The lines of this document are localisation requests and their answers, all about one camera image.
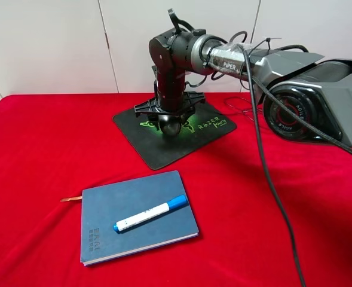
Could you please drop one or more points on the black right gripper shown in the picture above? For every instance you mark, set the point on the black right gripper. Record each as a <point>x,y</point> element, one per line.
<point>170,96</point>

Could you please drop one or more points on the black computer mouse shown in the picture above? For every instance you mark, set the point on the black computer mouse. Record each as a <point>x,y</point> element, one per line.
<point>170,125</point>

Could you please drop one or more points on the blue and white marker pen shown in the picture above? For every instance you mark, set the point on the blue and white marker pen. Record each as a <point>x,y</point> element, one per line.
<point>153,212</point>

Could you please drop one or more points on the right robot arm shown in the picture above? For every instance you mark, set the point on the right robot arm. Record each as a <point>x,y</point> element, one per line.
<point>291,84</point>

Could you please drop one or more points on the blue hardcover notebook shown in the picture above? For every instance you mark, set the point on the blue hardcover notebook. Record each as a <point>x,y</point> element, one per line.
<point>103,206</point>

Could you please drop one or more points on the black green Razer mousepad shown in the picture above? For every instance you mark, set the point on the black green Razer mousepad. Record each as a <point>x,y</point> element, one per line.
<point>206,125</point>

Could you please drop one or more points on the brown ribbon bookmark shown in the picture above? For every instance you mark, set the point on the brown ribbon bookmark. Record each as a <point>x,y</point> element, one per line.
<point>71,199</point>

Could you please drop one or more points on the red velvet tablecloth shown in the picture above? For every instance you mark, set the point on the red velvet tablecloth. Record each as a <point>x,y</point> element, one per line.
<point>55,146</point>

